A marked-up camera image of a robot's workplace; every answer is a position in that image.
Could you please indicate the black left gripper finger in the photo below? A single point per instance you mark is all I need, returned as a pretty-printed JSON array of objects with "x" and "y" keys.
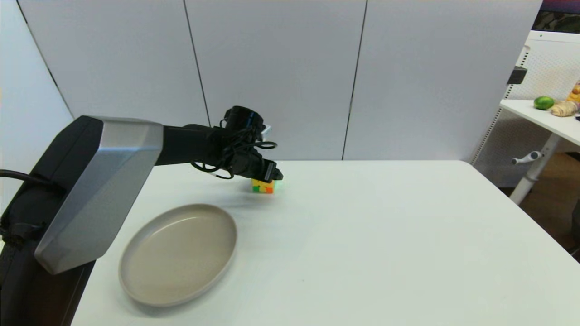
[{"x": 277, "y": 174}]

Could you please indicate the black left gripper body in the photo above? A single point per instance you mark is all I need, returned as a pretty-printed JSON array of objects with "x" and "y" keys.
[{"x": 253, "y": 165}]

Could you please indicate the multicoloured rubiks cube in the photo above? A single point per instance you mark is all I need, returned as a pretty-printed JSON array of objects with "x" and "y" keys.
[{"x": 264, "y": 186}]

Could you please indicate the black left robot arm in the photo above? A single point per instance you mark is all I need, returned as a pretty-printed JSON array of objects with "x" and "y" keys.
[{"x": 99, "y": 181}]

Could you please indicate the beige oval plate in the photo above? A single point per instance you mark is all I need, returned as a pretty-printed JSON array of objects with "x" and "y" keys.
[{"x": 178, "y": 255}]

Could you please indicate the white table leg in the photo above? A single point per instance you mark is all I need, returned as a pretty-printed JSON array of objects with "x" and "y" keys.
[{"x": 535, "y": 170}]

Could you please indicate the black panel clamp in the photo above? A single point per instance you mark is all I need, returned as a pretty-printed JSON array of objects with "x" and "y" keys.
[{"x": 516, "y": 75}]

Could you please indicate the white side table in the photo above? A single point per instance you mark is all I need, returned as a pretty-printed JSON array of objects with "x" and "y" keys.
[{"x": 543, "y": 117}]

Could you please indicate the green lime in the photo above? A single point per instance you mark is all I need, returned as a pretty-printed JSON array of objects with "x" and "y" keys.
[{"x": 543, "y": 103}]

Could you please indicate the white perforated panel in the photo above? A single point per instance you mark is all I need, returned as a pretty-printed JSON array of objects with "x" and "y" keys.
[{"x": 550, "y": 68}]

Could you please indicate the ginger root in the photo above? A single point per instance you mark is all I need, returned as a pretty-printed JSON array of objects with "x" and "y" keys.
[{"x": 563, "y": 108}]

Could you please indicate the yellow packaged item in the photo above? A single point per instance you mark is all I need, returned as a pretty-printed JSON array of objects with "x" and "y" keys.
[{"x": 575, "y": 92}]

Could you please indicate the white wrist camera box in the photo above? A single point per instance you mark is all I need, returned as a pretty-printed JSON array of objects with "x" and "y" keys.
[{"x": 266, "y": 131}]

